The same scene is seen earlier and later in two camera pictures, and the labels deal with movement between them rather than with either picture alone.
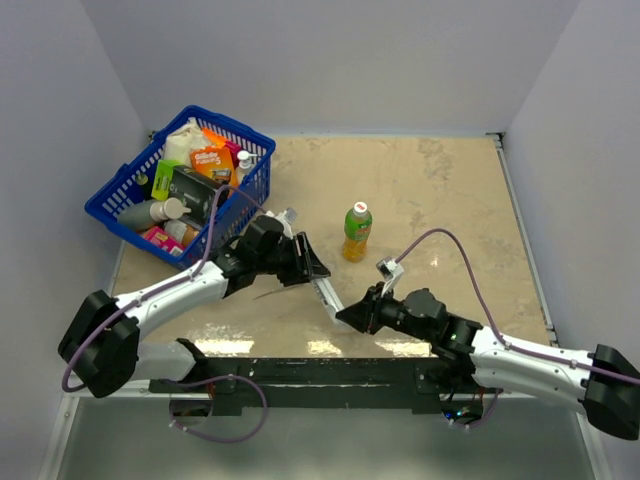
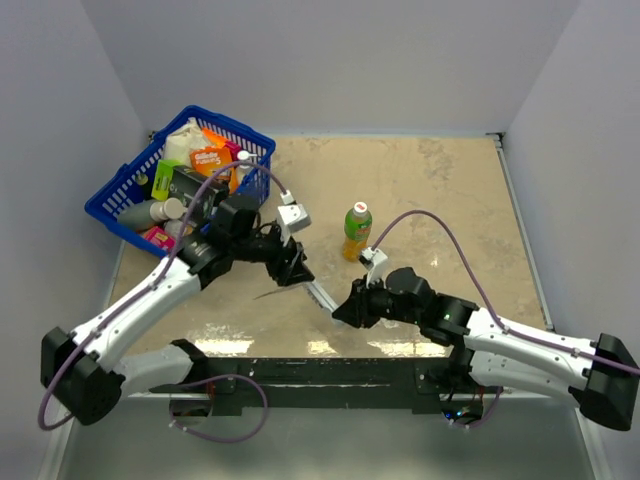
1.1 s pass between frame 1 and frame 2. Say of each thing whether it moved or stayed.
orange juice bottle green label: stayed
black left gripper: moved
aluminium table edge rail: stayed
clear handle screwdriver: stayed
